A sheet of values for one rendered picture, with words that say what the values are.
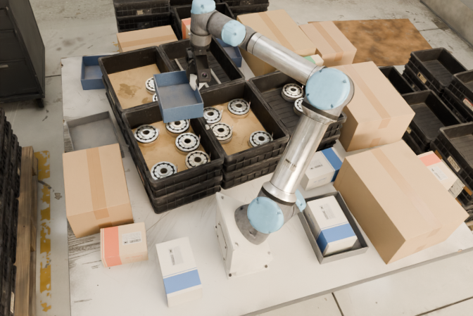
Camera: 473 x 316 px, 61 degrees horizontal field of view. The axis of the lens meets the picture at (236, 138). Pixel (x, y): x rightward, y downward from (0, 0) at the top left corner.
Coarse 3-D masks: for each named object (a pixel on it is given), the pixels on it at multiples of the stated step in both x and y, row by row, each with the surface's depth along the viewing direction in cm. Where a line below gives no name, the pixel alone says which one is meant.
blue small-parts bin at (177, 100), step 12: (168, 72) 156; (180, 72) 158; (156, 84) 151; (168, 84) 161; (180, 84) 162; (168, 96) 157; (180, 96) 157; (192, 96) 158; (168, 108) 143; (180, 108) 145; (192, 108) 147; (168, 120) 147
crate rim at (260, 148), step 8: (216, 88) 184; (256, 96) 182; (264, 104) 179; (280, 128) 170; (288, 136) 167; (264, 144) 163; (272, 144) 164; (224, 152) 159; (240, 152) 160; (248, 152) 160; (256, 152) 163; (232, 160) 159
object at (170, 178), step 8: (152, 104) 173; (128, 112) 169; (200, 120) 169; (128, 128) 163; (208, 136) 164; (136, 144) 160; (216, 144) 161; (144, 160) 153; (216, 160) 156; (144, 168) 150; (192, 168) 152; (200, 168) 153; (208, 168) 155; (168, 176) 149; (176, 176) 149; (184, 176) 152; (152, 184) 147; (160, 184) 149
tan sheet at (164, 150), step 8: (136, 128) 177; (160, 128) 178; (160, 136) 175; (168, 136) 175; (160, 144) 172; (168, 144) 172; (200, 144) 174; (144, 152) 168; (152, 152) 169; (160, 152) 169; (168, 152) 169; (176, 152) 170; (152, 160) 166; (160, 160) 166; (168, 160) 166; (176, 160) 167; (184, 160) 167; (184, 168) 164
